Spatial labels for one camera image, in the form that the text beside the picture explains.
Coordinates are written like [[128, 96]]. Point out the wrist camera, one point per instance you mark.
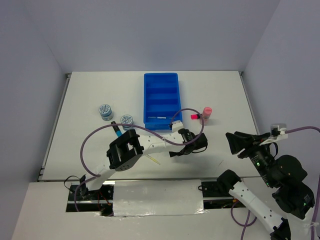
[[175, 126], [277, 133]]

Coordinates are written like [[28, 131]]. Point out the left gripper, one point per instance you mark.
[[172, 154]]

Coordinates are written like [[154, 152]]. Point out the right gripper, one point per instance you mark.
[[239, 139]]

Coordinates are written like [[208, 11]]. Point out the pink lidded jar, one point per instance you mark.
[[206, 115]]

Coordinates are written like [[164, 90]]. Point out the blue patterned jar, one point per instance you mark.
[[105, 112], [127, 121]]

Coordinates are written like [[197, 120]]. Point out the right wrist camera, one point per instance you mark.
[[277, 133]]

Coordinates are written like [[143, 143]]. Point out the pink highlighter marker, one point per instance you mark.
[[195, 116]]

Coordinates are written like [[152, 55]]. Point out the white foil panel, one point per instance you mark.
[[157, 198]]

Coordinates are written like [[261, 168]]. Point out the blue compartment tray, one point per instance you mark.
[[161, 98]]

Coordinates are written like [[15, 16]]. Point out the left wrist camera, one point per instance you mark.
[[175, 126]]

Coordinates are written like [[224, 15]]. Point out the yellow thin pen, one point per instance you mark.
[[153, 159]]

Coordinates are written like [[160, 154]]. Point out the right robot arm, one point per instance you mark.
[[285, 174]]

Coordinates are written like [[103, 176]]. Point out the blue thin pen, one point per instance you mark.
[[157, 117]]

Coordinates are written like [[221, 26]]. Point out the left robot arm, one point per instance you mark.
[[127, 149]]

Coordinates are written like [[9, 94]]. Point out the blue highlighter marker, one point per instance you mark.
[[116, 129]]

